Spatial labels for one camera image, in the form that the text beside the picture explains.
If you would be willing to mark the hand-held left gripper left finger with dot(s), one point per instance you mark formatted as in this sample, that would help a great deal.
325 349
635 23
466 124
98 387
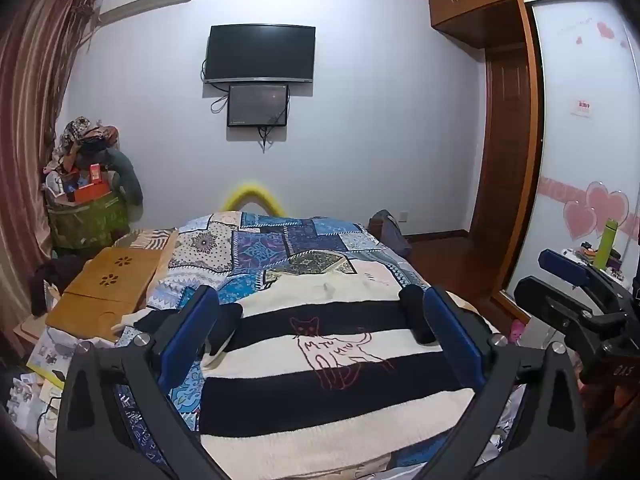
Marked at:
187 332

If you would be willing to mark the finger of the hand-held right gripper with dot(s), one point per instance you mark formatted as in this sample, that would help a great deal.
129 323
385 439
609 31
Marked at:
562 266
542 297

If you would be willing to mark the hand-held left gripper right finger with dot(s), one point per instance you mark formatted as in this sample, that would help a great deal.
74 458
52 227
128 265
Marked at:
450 332

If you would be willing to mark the black and white striped sweater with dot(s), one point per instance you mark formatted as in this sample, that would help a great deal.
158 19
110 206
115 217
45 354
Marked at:
325 312

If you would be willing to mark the black clothes heap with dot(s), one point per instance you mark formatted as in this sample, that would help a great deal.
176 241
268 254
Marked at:
55 280

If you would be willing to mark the pile of patterned clothes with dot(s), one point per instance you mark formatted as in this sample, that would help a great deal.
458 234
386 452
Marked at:
85 135

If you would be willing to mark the green bottle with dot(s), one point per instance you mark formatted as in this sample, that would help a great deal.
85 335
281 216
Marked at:
606 242

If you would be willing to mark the wooden lap desk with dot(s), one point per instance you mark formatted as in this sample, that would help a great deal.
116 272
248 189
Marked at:
105 285

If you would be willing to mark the blue patchwork bedspread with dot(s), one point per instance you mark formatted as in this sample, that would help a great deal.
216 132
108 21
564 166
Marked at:
260 252

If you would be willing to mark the dark bag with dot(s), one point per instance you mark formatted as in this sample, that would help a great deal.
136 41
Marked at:
392 232

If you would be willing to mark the wooden wardrobe with heart stickers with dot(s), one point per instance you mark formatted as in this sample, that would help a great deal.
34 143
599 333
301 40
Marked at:
575 135

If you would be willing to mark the pile of papers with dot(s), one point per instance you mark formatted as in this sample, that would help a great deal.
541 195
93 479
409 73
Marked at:
47 360

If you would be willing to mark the green fabric basket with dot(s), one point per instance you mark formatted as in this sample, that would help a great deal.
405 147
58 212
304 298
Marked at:
87 222

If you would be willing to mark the yellow foam arch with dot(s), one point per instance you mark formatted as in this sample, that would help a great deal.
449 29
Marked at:
252 192

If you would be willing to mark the grey garment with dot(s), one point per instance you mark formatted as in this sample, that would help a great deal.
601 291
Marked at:
127 175

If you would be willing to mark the orange box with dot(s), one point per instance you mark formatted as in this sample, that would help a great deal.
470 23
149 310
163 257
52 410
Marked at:
92 192

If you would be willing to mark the small red box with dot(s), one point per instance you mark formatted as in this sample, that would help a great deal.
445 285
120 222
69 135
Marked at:
95 172

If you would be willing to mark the striped pink curtain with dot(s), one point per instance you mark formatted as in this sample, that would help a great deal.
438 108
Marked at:
30 135

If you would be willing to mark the white wall socket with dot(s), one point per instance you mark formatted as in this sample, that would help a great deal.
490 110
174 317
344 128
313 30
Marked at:
404 216

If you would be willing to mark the small black wall monitor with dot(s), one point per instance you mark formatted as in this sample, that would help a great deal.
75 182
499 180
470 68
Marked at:
257 105

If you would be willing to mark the wall-mounted black television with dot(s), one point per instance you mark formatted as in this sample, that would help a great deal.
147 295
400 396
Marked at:
260 52

